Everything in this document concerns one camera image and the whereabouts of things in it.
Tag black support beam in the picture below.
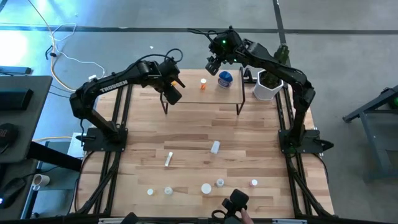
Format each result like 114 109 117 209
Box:
27 141 83 172

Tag black aluminium table frame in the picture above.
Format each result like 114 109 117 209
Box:
72 67 336 220

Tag yellow cable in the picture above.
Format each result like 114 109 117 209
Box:
26 0 77 93

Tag green cactus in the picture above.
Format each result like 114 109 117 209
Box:
264 44 290 90

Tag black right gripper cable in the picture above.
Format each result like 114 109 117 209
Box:
187 27 225 43

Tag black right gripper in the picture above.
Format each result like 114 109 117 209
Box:
205 28 247 76

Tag black cap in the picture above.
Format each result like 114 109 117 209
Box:
0 123 19 153

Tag black flat device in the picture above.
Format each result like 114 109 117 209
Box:
0 65 32 75

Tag white planter pot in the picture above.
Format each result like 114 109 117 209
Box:
252 68 284 101

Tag black handheld camera rig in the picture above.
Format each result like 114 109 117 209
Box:
211 189 250 224

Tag white paper roll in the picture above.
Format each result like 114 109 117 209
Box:
32 173 50 191

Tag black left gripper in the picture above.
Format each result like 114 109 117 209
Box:
155 57 187 106

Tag black rectangular box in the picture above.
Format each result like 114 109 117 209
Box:
0 88 34 111

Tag grey metal table frame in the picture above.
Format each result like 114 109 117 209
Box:
341 85 398 182

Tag dark grey desk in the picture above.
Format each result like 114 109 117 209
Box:
0 74 53 164

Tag person's hand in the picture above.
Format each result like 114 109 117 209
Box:
240 208 254 224

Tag white cable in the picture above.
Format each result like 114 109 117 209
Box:
49 22 106 82

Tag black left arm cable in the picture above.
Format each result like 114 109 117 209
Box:
130 48 184 68

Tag wooden shelf black legs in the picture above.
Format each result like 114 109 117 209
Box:
159 68 246 116

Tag black computer mouse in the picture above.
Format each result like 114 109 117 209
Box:
0 177 27 209

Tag blue Tums bottle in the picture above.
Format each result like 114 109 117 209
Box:
217 70 234 90

